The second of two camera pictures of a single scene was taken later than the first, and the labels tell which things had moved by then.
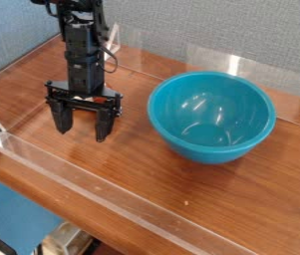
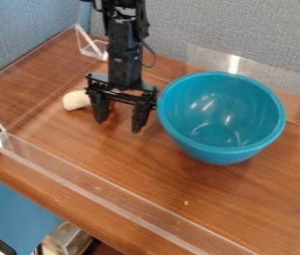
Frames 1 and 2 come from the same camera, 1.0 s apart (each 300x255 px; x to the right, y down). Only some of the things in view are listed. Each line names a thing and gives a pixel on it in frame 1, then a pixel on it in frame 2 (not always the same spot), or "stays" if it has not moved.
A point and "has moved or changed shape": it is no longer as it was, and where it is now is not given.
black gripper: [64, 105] -> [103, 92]
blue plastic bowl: [211, 116] has moved or changed shape
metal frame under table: [69, 240] stays
